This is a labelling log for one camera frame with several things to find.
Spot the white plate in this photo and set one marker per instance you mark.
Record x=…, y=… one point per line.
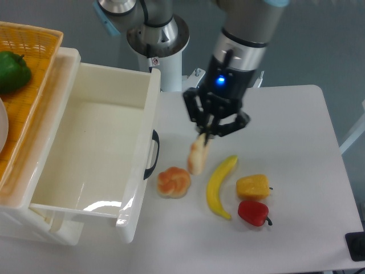
x=4, y=125

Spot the black drawer handle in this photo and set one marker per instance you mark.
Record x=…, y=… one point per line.
x=154, y=155

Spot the white metal frame bracket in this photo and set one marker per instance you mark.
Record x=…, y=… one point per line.
x=352, y=135

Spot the white drawer cabinet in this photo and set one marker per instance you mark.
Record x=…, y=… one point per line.
x=17, y=218

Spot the black device at table edge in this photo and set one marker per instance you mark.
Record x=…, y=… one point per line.
x=355, y=244

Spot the yellow toy bell pepper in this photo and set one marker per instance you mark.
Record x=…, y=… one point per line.
x=253, y=187

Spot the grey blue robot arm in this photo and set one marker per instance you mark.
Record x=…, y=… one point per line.
x=247, y=30

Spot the yellow toy banana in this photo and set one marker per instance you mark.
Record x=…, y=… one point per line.
x=214, y=184

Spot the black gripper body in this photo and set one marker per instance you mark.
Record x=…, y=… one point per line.
x=223, y=88

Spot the beige ring donut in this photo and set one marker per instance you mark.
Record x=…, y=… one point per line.
x=198, y=155

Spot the orange woven plastic basket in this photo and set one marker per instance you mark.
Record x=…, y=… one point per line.
x=39, y=46

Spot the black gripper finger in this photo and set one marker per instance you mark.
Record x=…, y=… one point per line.
x=197, y=110
x=241, y=121

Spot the red toy bell pepper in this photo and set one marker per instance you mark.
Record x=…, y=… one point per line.
x=255, y=213

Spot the orange twisted donut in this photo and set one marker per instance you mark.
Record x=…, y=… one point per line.
x=173, y=182

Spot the white open upper drawer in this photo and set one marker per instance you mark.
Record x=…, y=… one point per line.
x=94, y=170

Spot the green toy bell pepper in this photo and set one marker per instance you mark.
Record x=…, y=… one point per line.
x=15, y=72

